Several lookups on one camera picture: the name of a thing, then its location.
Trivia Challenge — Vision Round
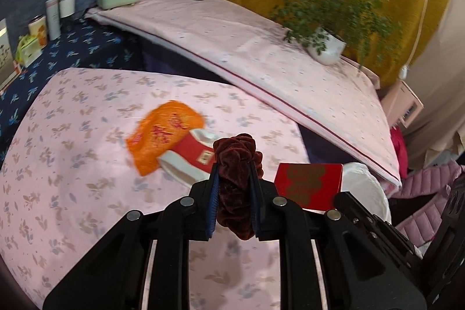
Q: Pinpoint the pink appliance box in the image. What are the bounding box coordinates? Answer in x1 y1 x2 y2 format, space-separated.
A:
381 79 424 128

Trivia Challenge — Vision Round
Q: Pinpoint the pink rabbit print tablecloth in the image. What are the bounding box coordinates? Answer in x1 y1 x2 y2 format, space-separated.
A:
1 68 308 306

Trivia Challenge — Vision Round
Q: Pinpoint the crushed red white paper cup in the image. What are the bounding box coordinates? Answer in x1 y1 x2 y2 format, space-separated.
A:
158 128 218 188

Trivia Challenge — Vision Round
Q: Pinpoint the red cushion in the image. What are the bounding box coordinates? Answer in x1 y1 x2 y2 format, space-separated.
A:
390 126 408 179

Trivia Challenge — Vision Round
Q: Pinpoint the white cylindrical jar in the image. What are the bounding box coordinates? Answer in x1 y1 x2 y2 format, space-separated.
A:
58 0 76 19

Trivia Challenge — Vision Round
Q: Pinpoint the green white small box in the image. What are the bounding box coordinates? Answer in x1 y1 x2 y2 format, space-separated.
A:
15 35 42 68

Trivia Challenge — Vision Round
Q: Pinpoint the white desk calendar card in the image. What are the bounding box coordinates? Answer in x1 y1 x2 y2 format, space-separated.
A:
0 19 21 91

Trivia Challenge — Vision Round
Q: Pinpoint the small orange print box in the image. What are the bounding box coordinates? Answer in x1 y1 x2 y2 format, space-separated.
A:
28 15 47 49

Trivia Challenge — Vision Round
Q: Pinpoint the dark red velvet scrunchie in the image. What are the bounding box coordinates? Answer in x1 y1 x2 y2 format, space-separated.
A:
213 134 263 241

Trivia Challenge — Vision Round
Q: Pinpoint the beige curtain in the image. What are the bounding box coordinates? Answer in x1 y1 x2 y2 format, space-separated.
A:
404 0 464 169

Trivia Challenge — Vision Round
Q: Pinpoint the pink floral bed cover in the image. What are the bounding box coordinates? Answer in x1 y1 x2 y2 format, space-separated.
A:
87 0 401 190

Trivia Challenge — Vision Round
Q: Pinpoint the red envelope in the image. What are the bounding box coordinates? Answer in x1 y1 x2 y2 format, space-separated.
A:
274 163 343 212

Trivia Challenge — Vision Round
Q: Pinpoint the orange plastic snack bag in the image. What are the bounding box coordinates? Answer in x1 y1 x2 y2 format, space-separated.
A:
125 100 204 176

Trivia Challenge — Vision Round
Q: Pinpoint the pink puffer jacket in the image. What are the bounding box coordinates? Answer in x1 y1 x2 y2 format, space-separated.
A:
389 160 464 247

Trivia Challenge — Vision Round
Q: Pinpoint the tall white bottle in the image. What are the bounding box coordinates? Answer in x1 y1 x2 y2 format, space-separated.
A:
45 0 61 41

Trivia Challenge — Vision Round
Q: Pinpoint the navy floral cloth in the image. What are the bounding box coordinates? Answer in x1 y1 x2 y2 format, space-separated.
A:
0 19 144 160

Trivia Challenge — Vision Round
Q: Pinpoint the white pot green plant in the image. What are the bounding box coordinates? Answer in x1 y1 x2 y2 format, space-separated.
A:
270 0 403 64

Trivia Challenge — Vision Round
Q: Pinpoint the white plastic trash bag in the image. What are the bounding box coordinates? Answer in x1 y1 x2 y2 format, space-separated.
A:
341 162 392 223

